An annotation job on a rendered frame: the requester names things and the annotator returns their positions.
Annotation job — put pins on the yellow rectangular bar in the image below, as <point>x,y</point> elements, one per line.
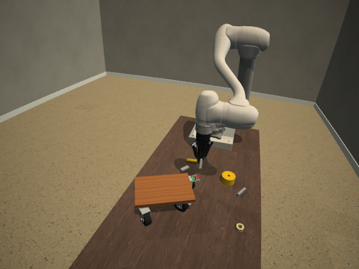
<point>194,161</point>

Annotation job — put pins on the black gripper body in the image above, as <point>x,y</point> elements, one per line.
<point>201,138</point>

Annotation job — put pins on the light grey flat bar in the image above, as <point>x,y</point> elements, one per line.
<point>240,192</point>

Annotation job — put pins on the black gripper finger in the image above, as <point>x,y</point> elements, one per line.
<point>205,150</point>
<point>197,153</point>

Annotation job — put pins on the wooden dolly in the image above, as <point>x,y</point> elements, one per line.
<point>161,190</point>

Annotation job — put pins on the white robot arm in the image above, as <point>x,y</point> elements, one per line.
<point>237,112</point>

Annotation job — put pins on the yellow disc with center hole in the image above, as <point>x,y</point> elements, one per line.
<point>228,178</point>

